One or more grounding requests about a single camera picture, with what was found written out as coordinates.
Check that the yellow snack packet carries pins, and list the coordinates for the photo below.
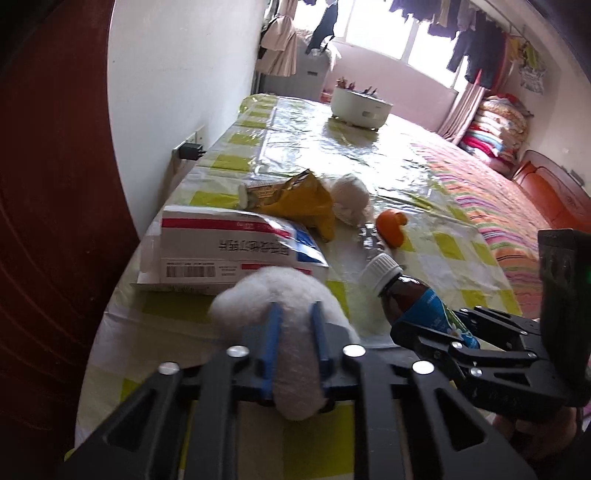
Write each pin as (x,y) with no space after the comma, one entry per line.
(304,203)

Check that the wooden bed headboard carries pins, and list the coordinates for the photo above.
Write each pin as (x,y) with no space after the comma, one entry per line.
(558,194)

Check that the small white-capped bottle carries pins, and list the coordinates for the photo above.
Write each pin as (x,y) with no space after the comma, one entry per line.
(244,196)

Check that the white cotton wad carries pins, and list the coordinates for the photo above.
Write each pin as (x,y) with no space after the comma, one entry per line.
(286,295)

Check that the hanging black garment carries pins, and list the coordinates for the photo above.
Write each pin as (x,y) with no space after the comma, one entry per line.
(325,25)

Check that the stack of folded quilts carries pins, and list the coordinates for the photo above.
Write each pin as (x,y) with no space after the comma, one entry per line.
(494,129)

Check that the hanging beige cloth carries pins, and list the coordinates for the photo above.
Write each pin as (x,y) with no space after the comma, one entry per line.
(279,46)

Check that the row of hanging clothes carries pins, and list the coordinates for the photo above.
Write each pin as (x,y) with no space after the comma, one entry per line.
(475,50)

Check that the yellow checked plastic tablecloth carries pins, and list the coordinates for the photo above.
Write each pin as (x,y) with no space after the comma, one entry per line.
(323,147)

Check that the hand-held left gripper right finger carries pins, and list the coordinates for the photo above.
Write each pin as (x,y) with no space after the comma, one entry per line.
(318,344)

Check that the white lace sock ball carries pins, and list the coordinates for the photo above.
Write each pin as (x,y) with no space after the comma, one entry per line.
(351,196)

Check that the white plastic storage basket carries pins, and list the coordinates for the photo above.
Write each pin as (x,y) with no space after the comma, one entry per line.
(360,110)

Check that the small grey box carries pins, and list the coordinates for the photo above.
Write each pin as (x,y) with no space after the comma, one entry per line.
(575,175)

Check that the beige window curtain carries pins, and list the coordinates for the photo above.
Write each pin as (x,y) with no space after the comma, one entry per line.
(286,7)

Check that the white red cardboard box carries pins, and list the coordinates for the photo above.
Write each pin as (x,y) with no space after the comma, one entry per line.
(207,240)

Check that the pink patterned window curtain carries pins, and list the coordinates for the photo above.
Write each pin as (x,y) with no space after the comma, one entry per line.
(461,115)

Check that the black charger plug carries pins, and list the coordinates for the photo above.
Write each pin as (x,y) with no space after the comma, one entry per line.
(187,150)

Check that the window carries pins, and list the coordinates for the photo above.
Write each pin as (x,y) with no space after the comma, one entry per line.
(378,32)

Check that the brown bottle white cap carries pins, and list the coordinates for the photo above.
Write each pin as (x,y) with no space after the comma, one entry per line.
(406,300)

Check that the bed with striped sheet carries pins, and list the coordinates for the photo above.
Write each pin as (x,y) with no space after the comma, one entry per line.
(485,198)

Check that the grey washing machine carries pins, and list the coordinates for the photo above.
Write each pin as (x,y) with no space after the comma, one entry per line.
(309,69)

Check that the person's right hand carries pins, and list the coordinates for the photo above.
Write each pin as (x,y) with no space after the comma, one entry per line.
(540,436)

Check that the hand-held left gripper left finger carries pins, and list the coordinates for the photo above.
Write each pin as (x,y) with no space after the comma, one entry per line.
(273,350)

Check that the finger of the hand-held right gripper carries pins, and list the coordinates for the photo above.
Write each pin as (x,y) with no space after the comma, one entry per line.
(503,325)
(425,344)

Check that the orange cap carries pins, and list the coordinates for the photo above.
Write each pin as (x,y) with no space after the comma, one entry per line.
(390,226)

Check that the crumpled clear plastic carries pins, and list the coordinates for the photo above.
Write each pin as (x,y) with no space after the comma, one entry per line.
(369,240)

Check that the dark red door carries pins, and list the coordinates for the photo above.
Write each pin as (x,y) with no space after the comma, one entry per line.
(55,230)

